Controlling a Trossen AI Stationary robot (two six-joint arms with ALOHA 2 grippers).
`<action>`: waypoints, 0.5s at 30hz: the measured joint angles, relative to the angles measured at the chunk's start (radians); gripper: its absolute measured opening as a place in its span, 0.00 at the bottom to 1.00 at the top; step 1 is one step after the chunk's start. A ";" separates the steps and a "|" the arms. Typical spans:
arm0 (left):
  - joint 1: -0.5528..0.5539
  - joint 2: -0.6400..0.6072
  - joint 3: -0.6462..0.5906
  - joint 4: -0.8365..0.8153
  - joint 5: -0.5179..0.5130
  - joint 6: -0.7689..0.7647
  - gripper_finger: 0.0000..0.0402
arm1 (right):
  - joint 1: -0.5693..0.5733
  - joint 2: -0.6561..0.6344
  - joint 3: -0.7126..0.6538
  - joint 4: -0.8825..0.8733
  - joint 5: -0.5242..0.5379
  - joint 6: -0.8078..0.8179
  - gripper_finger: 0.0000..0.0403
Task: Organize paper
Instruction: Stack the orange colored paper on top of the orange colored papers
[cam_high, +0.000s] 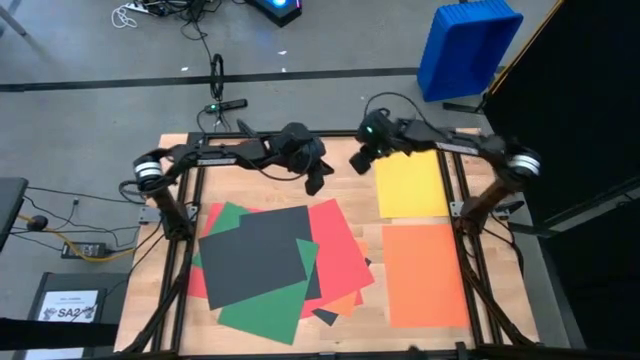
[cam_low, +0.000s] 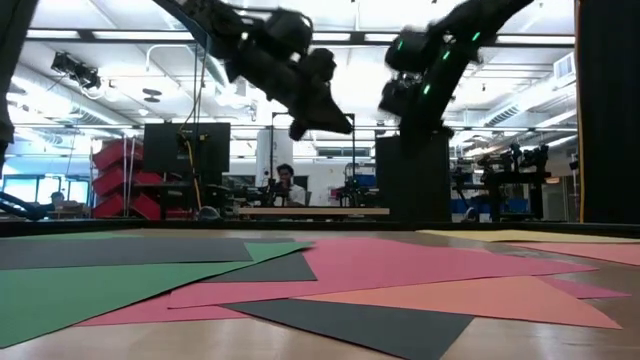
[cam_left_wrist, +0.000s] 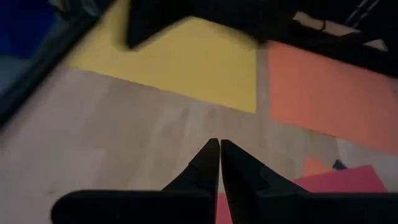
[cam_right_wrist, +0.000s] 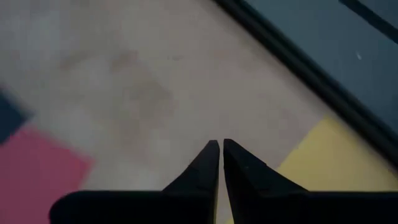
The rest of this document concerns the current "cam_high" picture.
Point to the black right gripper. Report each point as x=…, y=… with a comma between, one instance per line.
x=382, y=134

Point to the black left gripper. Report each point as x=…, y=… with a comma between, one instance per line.
x=300, y=147

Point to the yellow paper sheet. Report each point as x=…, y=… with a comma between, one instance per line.
x=410, y=190

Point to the black paper sheet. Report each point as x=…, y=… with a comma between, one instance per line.
x=325, y=316
x=250, y=260

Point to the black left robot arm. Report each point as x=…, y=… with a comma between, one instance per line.
x=220, y=157

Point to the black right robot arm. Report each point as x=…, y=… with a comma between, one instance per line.
x=460, y=145

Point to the grey metal mounting plate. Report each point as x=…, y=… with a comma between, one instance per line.
x=147, y=215
x=454, y=209

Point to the green paper sheet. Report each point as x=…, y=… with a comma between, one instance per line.
x=270, y=315
x=227, y=220

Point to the blue plastic bin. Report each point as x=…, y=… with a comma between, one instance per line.
x=465, y=55

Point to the black USB hub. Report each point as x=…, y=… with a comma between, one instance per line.
x=230, y=105

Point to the black clamp lever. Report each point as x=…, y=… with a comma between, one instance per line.
x=510, y=205

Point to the black computer with lights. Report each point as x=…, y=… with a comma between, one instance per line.
x=280, y=15

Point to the black partition panel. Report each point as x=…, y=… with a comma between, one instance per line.
x=575, y=100

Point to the white power strip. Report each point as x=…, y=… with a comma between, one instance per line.
x=136, y=7

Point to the white SA2 label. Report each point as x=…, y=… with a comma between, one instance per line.
x=67, y=302

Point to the black round plug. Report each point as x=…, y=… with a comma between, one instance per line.
x=37, y=223

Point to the black case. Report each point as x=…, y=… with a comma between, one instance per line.
x=45, y=280

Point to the black furniture corner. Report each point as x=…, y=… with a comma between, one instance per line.
x=10, y=210

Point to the grey metal leg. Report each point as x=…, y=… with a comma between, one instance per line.
x=15, y=24

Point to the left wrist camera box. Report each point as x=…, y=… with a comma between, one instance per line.
x=314, y=185

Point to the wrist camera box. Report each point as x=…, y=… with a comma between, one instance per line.
x=361, y=162
x=314, y=185

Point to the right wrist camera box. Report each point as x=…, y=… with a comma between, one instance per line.
x=361, y=162

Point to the black aluminium table frame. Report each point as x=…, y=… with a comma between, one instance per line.
x=200, y=240

